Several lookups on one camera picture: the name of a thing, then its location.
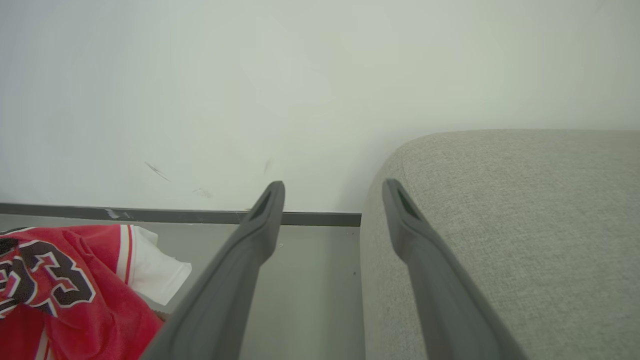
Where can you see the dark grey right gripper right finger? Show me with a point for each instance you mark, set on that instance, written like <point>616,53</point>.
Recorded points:
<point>445,300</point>

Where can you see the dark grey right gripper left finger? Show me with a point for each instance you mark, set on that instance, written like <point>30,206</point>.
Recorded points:
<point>220,300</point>

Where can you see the dark grey baseboard strip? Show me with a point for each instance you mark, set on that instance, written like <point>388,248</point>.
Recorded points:
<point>150,215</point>

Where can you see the white garment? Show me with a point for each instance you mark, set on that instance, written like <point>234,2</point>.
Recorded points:
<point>157,272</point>

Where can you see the red basketball jersey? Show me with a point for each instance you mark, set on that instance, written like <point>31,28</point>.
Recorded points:
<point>75,300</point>

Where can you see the beige fabric sofa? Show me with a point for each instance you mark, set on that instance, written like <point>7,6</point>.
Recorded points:
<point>525,240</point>

